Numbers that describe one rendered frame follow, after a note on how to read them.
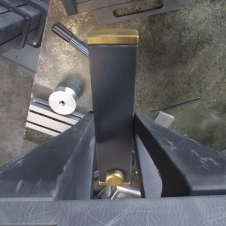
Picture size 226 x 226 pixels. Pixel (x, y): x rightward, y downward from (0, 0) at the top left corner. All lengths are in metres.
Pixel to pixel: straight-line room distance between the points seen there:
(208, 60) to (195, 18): 0.08
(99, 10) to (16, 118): 1.48
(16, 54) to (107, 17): 0.86
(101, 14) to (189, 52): 0.16
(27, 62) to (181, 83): 0.89
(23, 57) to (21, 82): 0.42
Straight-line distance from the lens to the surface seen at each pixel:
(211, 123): 0.48
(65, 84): 0.39
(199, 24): 0.38
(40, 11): 1.02
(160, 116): 0.39
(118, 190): 0.32
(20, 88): 1.58
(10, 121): 1.80
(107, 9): 0.35
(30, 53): 1.13
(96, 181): 0.16
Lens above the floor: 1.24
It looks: 56 degrees down
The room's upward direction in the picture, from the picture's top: 173 degrees counter-clockwise
